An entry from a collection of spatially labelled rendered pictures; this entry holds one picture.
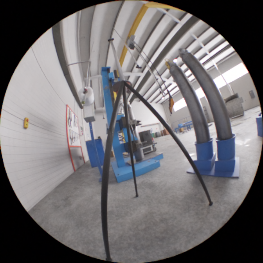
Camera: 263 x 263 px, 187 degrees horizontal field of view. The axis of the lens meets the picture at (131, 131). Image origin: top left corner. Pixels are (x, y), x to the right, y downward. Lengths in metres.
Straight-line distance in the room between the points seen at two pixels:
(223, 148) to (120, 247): 1.15
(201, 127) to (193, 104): 0.29
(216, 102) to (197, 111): 0.28
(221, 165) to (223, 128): 0.39
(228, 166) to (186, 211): 0.63
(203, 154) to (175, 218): 0.76
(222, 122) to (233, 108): 7.27
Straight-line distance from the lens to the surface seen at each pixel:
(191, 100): 1.10
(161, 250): 0.63
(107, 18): 6.50
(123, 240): 0.69
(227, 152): 1.03
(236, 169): 1.16
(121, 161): 1.73
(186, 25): 6.62
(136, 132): 1.78
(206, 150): 1.09
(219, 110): 0.98
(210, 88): 1.02
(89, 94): 1.42
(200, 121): 1.06
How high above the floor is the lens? 0.62
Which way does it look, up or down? 6 degrees up
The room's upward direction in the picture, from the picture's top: 14 degrees counter-clockwise
